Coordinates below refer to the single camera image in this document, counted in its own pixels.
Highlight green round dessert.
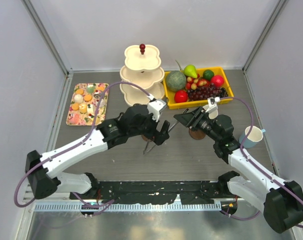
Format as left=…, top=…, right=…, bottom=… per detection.
left=86, top=84, right=96, bottom=94

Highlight black grape bunch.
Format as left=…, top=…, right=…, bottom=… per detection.
left=215, top=87, right=228, bottom=98

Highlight pink red apple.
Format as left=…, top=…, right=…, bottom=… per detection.
left=210, top=74, right=225, bottom=87

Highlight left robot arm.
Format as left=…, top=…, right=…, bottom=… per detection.
left=25, top=99, right=170, bottom=200

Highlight white cupcake with cherry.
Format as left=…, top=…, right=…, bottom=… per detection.
left=97, top=98, right=106, bottom=108

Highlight right wooden coaster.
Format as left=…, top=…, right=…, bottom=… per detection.
left=188, top=129, right=206, bottom=140

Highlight cream three-tier stand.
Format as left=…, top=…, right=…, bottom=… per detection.
left=119, top=43, right=165, bottom=106

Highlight purple grape bunch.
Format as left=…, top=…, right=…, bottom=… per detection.
left=186, top=84, right=219, bottom=101

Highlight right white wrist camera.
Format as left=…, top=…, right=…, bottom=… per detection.
left=202, top=97, right=221, bottom=114

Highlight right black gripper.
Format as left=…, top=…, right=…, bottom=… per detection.
left=174, top=105, right=221, bottom=142

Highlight green lime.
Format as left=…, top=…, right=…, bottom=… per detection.
left=202, top=69, right=215, bottom=81

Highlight wooden coaster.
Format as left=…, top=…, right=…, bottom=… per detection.
left=188, top=129, right=206, bottom=140
left=141, top=134, right=154, bottom=142

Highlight white cable duct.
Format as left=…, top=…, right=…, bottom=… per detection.
left=34, top=201, right=222, bottom=212

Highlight metal tongs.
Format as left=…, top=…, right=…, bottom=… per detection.
left=142, top=120, right=179, bottom=155

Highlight black mug white inside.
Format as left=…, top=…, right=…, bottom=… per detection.
left=203, top=104, right=219, bottom=119

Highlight green melon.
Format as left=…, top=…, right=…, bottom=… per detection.
left=165, top=70, right=186, bottom=92

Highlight white round dessert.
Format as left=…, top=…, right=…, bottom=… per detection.
left=73, top=94, right=84, bottom=104

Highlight white cake slice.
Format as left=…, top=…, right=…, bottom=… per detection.
left=87, top=104, right=95, bottom=115

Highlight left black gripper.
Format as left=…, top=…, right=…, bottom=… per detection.
left=129, top=110, right=170, bottom=145

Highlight yellow round dessert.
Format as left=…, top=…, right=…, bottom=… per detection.
left=78, top=103, right=87, bottom=114

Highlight floral dessert tray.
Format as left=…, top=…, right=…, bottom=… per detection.
left=66, top=83, right=109, bottom=126

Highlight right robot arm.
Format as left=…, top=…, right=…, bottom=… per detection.
left=174, top=107, right=303, bottom=234

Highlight yellow cake slice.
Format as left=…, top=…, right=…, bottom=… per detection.
left=86, top=113, right=95, bottom=124

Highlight blue cup white inside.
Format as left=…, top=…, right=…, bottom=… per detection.
left=239, top=126, right=266, bottom=149

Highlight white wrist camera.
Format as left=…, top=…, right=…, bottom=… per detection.
left=146, top=99, right=168, bottom=123
left=202, top=97, right=221, bottom=114

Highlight yellow plastic fruit bin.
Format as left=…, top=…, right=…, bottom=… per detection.
left=163, top=66, right=234, bottom=110

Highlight orange macaron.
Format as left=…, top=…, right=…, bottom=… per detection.
left=83, top=94, right=93, bottom=103

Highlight green pear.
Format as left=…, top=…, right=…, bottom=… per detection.
left=183, top=64, right=198, bottom=79

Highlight red tomato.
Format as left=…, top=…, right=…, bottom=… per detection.
left=174, top=90, right=189, bottom=103

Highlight left wooden coaster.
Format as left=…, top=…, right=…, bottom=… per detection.
left=141, top=134, right=154, bottom=142

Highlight chocolate swirl roll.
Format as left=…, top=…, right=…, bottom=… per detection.
left=93, top=90, right=105, bottom=101

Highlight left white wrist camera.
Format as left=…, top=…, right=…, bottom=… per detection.
left=146, top=99, right=168, bottom=123

